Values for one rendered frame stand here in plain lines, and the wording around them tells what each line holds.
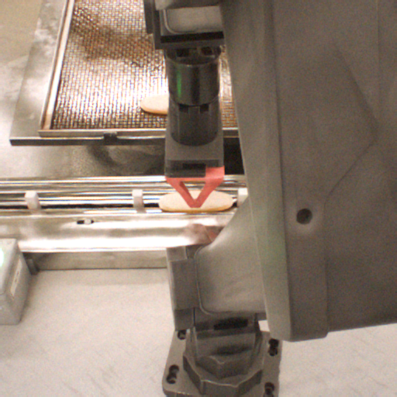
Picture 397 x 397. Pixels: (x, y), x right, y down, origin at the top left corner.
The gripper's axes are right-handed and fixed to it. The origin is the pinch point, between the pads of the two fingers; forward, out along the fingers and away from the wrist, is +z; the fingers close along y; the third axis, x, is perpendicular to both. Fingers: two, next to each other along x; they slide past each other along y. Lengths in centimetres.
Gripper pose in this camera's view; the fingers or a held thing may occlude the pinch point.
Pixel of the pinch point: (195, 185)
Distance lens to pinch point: 65.9
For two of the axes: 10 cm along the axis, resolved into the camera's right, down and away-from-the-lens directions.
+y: 0.1, 7.2, -7.0
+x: 10.0, -0.1, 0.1
